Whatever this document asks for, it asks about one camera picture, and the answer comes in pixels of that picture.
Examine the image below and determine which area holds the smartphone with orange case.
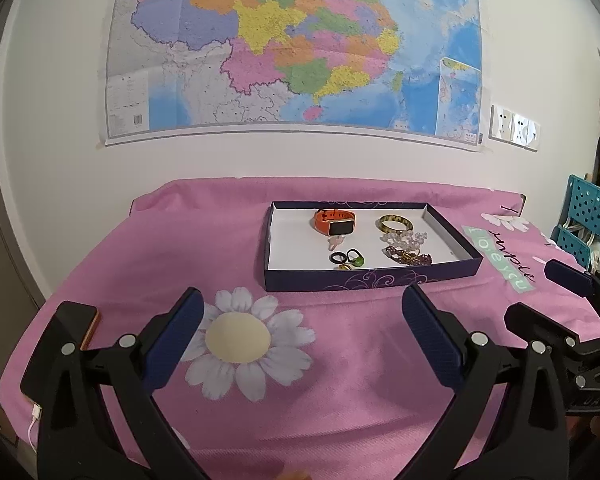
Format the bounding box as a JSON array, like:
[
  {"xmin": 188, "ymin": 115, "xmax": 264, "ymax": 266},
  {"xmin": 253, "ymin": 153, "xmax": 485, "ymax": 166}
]
[{"xmin": 20, "ymin": 301, "xmax": 100, "ymax": 403}]

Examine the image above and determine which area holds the grey wooden door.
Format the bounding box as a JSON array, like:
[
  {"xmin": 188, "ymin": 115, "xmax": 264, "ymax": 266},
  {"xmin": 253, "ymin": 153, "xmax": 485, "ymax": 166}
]
[{"xmin": 0, "ymin": 20, "xmax": 46, "ymax": 461}]

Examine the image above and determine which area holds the blue plastic basket rack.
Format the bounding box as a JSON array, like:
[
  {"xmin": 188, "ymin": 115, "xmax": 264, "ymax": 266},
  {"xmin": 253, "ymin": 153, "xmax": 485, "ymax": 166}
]
[{"xmin": 550, "ymin": 175, "xmax": 600, "ymax": 268}]

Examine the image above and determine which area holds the gold bangle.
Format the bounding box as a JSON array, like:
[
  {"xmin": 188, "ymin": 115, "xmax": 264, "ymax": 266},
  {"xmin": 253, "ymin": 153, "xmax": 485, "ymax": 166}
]
[{"xmin": 377, "ymin": 215, "xmax": 412, "ymax": 234}]

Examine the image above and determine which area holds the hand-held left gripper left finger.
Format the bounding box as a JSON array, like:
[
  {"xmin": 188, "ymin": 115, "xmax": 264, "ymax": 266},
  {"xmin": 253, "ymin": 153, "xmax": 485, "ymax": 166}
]
[{"xmin": 35, "ymin": 287, "xmax": 216, "ymax": 480}]

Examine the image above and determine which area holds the dark blue box lid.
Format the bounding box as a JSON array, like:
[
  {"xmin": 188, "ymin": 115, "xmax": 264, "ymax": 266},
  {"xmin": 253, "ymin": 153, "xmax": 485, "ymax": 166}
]
[{"xmin": 264, "ymin": 201, "xmax": 483, "ymax": 292}]

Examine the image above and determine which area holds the colourful wall map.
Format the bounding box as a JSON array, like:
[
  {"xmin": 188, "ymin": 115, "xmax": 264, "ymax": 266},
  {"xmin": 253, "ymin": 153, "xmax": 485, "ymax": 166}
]
[{"xmin": 96, "ymin": 0, "xmax": 486, "ymax": 153}]

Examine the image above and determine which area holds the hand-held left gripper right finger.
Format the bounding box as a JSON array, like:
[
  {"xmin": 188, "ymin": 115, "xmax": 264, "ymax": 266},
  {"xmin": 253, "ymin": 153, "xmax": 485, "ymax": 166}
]
[{"xmin": 400, "ymin": 282, "xmax": 571, "ymax": 480}]

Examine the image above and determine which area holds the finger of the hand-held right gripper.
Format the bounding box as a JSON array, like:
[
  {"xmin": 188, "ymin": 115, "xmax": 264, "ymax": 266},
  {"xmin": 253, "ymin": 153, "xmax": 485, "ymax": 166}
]
[
  {"xmin": 504, "ymin": 302, "xmax": 600, "ymax": 361},
  {"xmin": 544, "ymin": 259, "xmax": 600, "ymax": 311}
]

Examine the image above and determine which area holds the white charging cable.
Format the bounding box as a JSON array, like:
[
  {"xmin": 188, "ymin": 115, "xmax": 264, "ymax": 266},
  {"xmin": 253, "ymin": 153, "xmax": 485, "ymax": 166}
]
[{"xmin": 27, "ymin": 400, "xmax": 43, "ymax": 456}]

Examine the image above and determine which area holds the dark purple bead bracelet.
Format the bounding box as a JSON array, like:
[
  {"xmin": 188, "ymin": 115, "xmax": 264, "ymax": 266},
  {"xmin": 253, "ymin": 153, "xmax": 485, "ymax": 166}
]
[{"xmin": 382, "ymin": 246, "xmax": 433, "ymax": 267}]

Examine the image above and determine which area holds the orange smart watch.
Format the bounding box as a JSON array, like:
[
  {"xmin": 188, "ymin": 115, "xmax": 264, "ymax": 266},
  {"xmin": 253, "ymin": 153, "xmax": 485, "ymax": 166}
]
[{"xmin": 314, "ymin": 208, "xmax": 357, "ymax": 237}]

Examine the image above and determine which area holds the clear crystal bead bracelet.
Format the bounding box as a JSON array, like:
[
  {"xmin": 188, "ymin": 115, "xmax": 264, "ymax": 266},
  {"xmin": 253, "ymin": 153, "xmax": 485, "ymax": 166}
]
[{"xmin": 379, "ymin": 230, "xmax": 428, "ymax": 251}]

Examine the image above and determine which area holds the pink printed blanket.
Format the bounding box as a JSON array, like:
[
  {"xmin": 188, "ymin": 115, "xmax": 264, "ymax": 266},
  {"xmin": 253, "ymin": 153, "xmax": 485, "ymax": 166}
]
[{"xmin": 0, "ymin": 176, "xmax": 600, "ymax": 480}]

